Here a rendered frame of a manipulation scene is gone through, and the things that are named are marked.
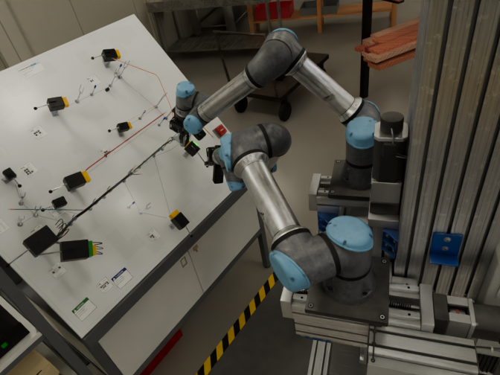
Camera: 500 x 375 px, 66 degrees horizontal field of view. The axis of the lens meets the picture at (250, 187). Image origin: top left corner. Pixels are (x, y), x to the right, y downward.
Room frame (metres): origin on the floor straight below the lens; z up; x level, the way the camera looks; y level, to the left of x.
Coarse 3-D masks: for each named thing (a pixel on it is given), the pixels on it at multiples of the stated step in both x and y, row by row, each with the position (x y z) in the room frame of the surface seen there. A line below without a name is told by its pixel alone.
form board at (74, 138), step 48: (96, 48) 1.91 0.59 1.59; (144, 48) 2.03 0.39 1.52; (0, 96) 1.54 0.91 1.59; (48, 96) 1.62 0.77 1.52; (96, 96) 1.71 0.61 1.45; (144, 96) 1.80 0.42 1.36; (0, 144) 1.38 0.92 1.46; (48, 144) 1.44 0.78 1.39; (96, 144) 1.51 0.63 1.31; (144, 144) 1.60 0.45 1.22; (0, 192) 1.23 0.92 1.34; (96, 192) 1.34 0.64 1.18; (144, 192) 1.41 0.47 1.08; (192, 192) 1.48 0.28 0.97; (0, 240) 1.09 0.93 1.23; (96, 240) 1.17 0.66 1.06; (144, 240) 1.23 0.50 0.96; (48, 288) 0.98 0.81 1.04; (96, 288) 1.02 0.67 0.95
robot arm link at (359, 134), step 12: (360, 120) 1.16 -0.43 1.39; (372, 120) 1.15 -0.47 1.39; (348, 132) 1.12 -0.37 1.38; (360, 132) 1.10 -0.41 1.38; (372, 132) 1.08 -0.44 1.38; (348, 144) 1.11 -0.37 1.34; (360, 144) 1.08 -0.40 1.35; (372, 144) 1.07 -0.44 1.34; (348, 156) 1.11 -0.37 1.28; (360, 156) 1.07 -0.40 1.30; (372, 156) 1.07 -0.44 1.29
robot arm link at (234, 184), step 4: (224, 168) 1.29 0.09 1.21; (224, 172) 1.29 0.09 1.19; (232, 172) 1.27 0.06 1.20; (228, 176) 1.26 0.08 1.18; (232, 176) 1.26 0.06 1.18; (236, 176) 1.26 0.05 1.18; (228, 180) 1.26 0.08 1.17; (232, 180) 1.25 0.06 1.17; (236, 180) 1.25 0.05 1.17; (240, 180) 1.25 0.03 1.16; (228, 184) 1.26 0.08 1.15; (232, 184) 1.25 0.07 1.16; (236, 184) 1.24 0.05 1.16; (240, 184) 1.24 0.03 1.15; (244, 184) 1.25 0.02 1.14; (232, 188) 1.24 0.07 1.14; (236, 188) 1.23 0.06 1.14; (240, 188) 1.23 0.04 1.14
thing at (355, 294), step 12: (336, 276) 0.64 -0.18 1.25; (360, 276) 0.62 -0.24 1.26; (372, 276) 0.64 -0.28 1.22; (324, 288) 0.66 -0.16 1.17; (336, 288) 0.63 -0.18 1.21; (348, 288) 0.61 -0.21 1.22; (360, 288) 0.61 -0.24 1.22; (372, 288) 0.62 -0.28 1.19; (336, 300) 0.62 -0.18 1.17; (348, 300) 0.60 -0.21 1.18; (360, 300) 0.60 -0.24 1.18
